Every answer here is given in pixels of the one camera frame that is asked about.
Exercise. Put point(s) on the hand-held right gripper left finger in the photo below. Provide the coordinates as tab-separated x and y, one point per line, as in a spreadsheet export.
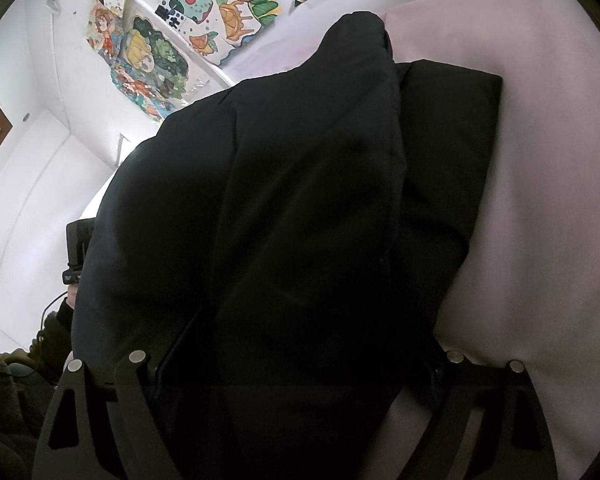
130	410

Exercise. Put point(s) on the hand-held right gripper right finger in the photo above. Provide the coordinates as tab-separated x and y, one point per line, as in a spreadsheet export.
470	410

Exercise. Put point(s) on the black padded jacket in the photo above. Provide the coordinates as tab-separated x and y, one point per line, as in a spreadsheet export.
300	220

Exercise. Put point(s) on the person's left forearm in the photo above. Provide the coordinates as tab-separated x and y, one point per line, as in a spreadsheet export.
55	335

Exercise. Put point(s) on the person's dark clothing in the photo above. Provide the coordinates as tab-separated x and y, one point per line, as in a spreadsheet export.
5	410

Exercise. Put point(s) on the pink bedsheet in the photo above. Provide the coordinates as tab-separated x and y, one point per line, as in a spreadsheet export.
545	200

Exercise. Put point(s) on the cartoon figure wall poster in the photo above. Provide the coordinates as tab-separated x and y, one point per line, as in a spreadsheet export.
150	65

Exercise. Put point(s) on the fruit drink wall poster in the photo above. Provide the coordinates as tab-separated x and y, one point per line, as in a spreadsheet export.
220	5

